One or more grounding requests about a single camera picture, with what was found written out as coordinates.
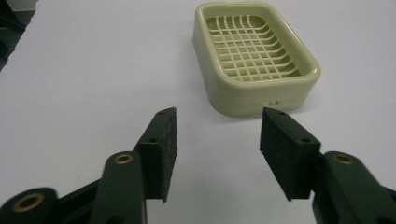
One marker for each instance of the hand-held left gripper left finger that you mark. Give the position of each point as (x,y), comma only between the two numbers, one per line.
(155,155)

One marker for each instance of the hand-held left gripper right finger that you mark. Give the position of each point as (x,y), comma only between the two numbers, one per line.
(289,155)

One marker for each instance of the cream plastic soap dish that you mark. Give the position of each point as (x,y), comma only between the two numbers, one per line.
(249,90)

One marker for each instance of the dark stand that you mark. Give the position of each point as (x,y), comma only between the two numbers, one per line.
(9,28)

